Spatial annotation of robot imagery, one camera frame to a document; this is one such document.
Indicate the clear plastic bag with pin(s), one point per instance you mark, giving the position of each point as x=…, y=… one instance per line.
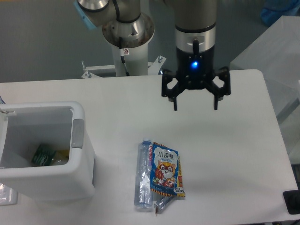
x=8, y=196

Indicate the white plastic trash can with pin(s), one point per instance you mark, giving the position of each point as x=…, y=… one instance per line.
x=47, y=123

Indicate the blue cartoon snack bag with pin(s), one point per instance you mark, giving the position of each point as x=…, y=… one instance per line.
x=166, y=172

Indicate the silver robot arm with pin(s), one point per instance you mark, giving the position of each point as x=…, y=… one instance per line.
x=128, y=30

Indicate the black device at edge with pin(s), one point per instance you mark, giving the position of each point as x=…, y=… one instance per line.
x=292, y=201

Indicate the blue shoe cover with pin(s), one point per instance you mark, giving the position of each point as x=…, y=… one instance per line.
x=272, y=10

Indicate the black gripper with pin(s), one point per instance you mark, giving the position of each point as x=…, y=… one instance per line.
x=191, y=71

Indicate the green package in bin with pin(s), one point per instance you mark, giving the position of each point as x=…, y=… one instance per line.
x=43, y=156

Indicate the grey lid push button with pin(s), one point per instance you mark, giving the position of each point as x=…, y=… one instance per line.
x=77, y=133

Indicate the white side table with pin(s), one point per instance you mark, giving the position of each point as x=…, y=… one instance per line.
x=276, y=53

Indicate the white base frame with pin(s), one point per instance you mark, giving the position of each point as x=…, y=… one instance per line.
x=127, y=69

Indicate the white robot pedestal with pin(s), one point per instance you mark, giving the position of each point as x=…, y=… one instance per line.
x=123, y=53

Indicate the clear plastic water bottle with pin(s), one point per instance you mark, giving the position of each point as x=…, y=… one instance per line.
x=143, y=199

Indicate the yellow wrapper in bin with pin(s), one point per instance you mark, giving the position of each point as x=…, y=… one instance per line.
x=61, y=157

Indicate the blue patterned object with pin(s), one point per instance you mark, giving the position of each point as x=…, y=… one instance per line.
x=1, y=100

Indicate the small silver wrapper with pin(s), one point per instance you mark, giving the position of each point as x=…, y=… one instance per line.
x=161, y=204

